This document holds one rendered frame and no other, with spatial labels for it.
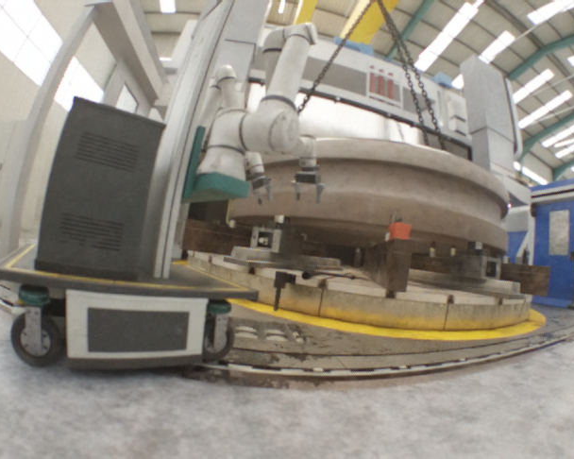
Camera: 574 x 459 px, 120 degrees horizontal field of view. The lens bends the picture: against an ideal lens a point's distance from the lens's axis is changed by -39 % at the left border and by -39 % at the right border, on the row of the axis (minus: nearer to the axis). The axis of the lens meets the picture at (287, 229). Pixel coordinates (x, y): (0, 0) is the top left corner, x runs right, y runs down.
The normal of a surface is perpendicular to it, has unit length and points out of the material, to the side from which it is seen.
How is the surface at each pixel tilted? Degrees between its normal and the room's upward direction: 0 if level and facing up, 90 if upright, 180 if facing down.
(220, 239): 90
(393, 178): 90
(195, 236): 90
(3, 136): 90
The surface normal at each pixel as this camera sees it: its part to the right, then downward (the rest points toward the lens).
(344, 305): -0.29, -0.11
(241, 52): 0.18, -0.05
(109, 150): 0.69, 0.05
